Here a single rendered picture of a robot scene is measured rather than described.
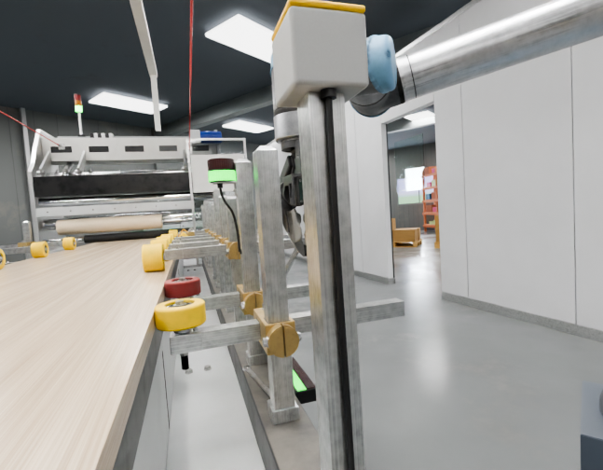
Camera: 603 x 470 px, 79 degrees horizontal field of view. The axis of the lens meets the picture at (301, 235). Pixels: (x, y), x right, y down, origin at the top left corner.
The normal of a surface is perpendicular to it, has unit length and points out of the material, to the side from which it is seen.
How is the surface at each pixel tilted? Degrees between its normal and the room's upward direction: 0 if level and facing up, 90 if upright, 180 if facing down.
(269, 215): 90
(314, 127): 90
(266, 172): 90
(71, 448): 0
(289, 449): 0
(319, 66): 90
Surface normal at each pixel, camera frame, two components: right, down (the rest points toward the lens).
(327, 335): 0.29, 0.04
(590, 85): -0.93, 0.08
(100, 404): -0.07, -1.00
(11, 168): 0.78, -0.01
